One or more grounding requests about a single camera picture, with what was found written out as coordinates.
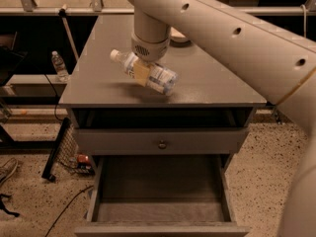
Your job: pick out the black wire mesh rack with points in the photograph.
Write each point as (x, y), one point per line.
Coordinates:
(65, 152)

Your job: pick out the closed grey top drawer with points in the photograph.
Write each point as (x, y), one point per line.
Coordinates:
(144, 141)

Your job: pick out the grey drawer cabinet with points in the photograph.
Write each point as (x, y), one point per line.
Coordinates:
(100, 96)

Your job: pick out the wooden stick with black tape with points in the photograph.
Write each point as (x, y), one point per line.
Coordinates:
(70, 37)

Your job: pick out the clear water bottle on ledge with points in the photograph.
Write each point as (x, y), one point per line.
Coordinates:
(59, 66)

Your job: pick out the metal railing frame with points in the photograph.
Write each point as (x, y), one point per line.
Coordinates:
(51, 8)

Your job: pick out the open grey middle drawer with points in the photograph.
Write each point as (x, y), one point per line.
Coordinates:
(160, 196)

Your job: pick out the white paper bowl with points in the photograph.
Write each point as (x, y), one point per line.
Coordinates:
(178, 37)

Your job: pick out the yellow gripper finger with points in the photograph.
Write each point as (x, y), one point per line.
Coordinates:
(141, 72)

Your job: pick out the round metal drawer knob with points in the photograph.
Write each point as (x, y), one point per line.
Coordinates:
(162, 144)

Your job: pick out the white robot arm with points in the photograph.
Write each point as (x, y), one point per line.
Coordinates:
(278, 64)

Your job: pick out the orange can on floor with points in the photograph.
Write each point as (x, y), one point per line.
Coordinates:
(82, 160)

